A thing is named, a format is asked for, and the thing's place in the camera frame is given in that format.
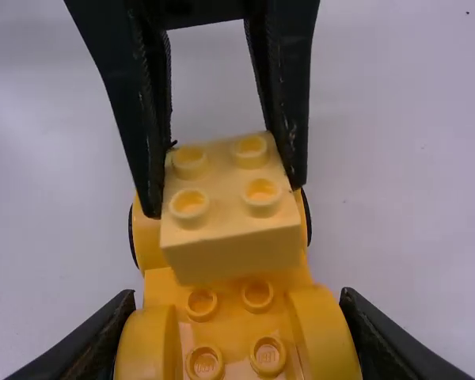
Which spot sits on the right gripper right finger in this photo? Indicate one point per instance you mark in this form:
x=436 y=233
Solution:
x=392 y=348

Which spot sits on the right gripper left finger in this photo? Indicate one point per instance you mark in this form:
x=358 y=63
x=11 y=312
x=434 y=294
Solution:
x=91 y=344

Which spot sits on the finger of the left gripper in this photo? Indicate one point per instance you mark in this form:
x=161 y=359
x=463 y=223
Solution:
x=285 y=79
x=134 y=99

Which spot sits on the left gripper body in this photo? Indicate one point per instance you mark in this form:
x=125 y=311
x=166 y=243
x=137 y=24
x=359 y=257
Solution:
x=202 y=12

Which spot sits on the yellow toy car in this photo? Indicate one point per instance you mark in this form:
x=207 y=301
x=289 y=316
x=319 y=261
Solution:
x=229 y=336

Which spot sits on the yellow toy brick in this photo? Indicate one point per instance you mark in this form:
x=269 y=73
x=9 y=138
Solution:
x=229 y=241

